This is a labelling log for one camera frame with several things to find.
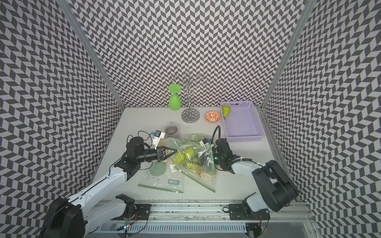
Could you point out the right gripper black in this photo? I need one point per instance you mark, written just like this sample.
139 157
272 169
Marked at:
201 158

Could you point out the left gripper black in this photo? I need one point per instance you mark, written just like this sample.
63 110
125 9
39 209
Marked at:
160 151

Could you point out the green pear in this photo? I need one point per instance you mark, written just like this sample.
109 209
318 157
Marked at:
192 166
179 158
190 153
225 111

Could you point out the zip bag with green pears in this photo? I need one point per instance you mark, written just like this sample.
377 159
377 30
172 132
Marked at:
193 141

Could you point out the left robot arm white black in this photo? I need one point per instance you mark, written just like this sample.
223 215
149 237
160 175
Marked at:
77 215

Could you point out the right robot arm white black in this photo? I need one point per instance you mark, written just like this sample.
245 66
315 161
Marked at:
276 189

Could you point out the zip bag with orange fruit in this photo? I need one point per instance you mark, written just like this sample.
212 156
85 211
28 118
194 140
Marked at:
205 176

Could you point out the zip bag with beige fruit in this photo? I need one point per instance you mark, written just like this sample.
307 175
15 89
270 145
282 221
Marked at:
163 176

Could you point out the lilac mug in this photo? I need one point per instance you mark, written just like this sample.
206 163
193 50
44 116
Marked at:
172 131

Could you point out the chrome mug tree stand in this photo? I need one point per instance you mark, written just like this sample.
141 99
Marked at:
188 81

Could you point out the orange patterned small bowl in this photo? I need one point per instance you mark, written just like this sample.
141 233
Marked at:
212 117

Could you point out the green plastic goblet upside down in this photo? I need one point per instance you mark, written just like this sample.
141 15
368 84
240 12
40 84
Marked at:
174 101

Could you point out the purple plastic basket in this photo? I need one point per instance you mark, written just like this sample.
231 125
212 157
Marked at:
243 123

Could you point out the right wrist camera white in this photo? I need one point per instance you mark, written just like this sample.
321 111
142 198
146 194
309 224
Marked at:
205 142

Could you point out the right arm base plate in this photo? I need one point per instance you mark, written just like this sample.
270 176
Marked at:
243 212

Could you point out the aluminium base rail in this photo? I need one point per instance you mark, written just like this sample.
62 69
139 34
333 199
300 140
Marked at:
187 217

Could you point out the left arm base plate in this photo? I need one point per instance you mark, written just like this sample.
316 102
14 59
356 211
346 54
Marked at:
136 212

